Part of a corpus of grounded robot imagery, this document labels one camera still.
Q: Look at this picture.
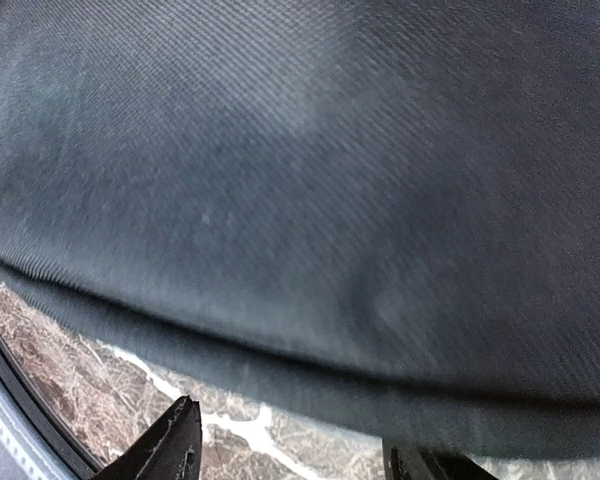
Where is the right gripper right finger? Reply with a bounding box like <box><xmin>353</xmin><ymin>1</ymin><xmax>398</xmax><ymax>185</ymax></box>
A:
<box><xmin>382</xmin><ymin>439</ymin><xmax>497</xmax><ymax>480</ymax></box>

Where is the black student backpack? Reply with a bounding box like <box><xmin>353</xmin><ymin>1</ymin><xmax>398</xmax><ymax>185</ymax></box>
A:
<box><xmin>0</xmin><ymin>1</ymin><xmax>600</xmax><ymax>459</ymax></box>

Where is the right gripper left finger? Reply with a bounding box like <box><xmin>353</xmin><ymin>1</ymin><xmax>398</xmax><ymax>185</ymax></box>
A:
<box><xmin>92</xmin><ymin>396</ymin><xmax>203</xmax><ymax>480</ymax></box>

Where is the black front rail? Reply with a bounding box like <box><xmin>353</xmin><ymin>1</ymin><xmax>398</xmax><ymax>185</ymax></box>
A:
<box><xmin>0</xmin><ymin>336</ymin><xmax>102</xmax><ymax>479</ymax></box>

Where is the white slotted cable duct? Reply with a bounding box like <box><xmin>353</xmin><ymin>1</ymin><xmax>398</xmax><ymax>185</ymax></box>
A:
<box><xmin>0</xmin><ymin>414</ymin><xmax>48</xmax><ymax>479</ymax></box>

